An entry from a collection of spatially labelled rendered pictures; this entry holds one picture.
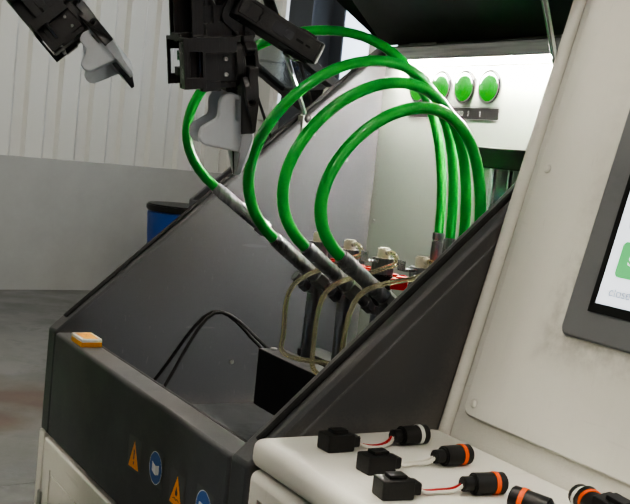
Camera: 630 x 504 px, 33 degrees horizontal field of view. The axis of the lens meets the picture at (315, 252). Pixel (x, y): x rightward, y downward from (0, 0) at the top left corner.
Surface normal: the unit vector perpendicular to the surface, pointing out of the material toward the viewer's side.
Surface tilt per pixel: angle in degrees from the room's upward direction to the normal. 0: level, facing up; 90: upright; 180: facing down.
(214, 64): 96
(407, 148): 90
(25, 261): 90
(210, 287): 90
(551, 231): 76
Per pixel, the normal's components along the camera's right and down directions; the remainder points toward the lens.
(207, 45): 0.38, 0.23
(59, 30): 0.15, -0.04
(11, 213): 0.58, 0.14
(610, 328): -0.81, -0.28
